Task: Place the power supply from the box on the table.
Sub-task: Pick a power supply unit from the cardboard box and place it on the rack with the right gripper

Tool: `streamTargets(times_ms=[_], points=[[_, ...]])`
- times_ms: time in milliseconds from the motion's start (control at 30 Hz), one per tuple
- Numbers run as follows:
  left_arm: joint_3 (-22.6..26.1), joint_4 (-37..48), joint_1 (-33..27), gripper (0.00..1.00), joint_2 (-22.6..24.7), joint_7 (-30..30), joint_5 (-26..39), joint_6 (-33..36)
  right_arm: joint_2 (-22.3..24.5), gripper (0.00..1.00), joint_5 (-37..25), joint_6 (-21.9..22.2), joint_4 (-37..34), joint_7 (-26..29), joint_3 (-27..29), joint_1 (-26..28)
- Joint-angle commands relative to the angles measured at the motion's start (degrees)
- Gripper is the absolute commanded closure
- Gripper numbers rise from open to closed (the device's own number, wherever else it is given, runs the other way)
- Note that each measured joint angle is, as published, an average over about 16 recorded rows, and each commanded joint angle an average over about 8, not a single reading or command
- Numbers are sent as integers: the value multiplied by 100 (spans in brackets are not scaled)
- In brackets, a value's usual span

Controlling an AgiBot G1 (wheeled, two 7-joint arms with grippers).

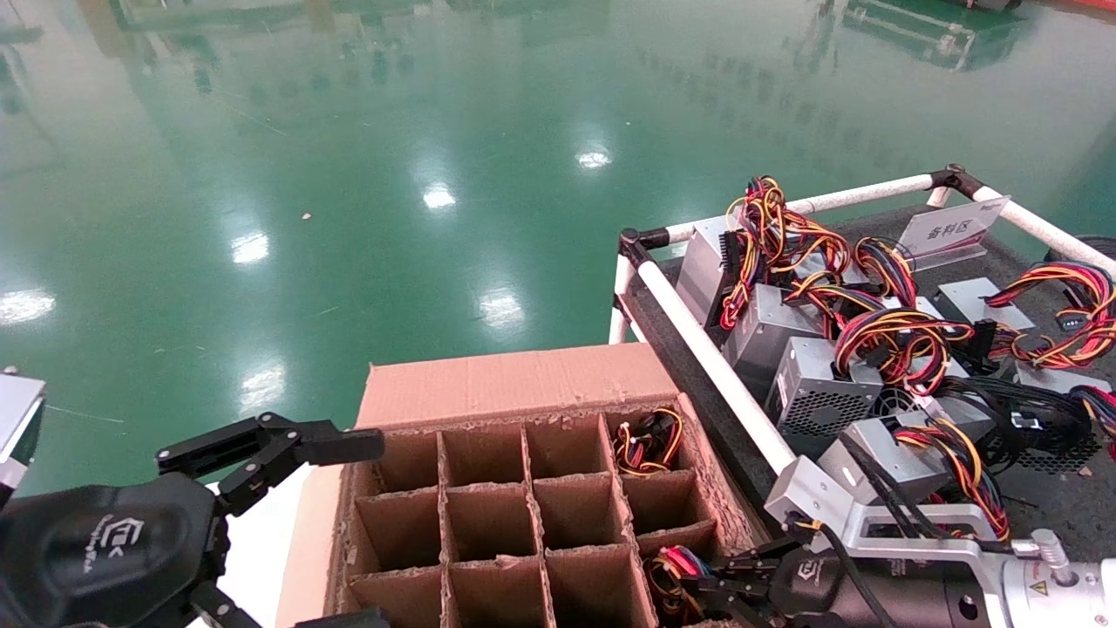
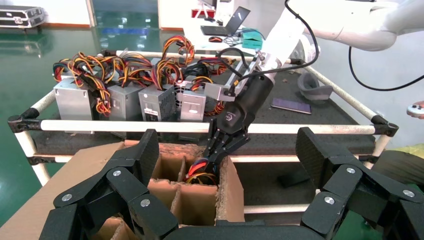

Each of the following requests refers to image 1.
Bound flat silver power supply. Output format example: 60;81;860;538
933;262;1116;372

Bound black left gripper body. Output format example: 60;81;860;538
0;475;229;628

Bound power supply, yellow red cables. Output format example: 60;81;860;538
613;408;685;478

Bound black mesh power supply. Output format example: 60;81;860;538
937;375;1101;476

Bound silver mesh-sided power supply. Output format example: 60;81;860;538
766;308;975;441

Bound grey power supply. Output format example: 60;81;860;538
724;270;886;400

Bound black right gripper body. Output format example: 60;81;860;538
767;546;997;628

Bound cardboard box with dividers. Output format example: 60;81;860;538
277;342;786;628

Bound tall silver power supply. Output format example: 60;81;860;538
676;177;854;331

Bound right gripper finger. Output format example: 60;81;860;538
689;578;774;622
711;537;807;583

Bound power supply with round fan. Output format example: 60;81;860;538
872;386;997;441

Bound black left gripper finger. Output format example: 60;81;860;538
190;583;389;628
155;413;386;517

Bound black cart, white pipe frame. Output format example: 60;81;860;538
608;164;1116;563

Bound white label sign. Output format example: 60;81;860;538
898;195;1012;271

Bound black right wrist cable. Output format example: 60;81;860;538
811;519;883;628

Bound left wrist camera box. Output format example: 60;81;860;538
0;373;46;509

